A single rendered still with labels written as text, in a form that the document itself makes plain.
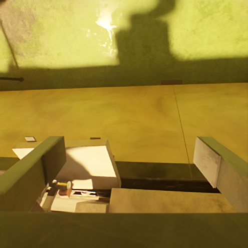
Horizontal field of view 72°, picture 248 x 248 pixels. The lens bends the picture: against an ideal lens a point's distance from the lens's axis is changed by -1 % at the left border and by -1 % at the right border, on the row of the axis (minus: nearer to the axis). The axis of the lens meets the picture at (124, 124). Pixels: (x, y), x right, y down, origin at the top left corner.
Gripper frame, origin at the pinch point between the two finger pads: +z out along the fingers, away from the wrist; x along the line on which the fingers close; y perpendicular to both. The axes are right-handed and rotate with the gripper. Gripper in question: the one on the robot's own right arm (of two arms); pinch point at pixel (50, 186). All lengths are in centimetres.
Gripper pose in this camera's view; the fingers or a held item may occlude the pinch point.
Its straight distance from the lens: 66.2
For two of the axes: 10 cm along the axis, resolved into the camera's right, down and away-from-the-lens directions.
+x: 0.9, 7.8, 6.2
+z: 1.2, -6.3, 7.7
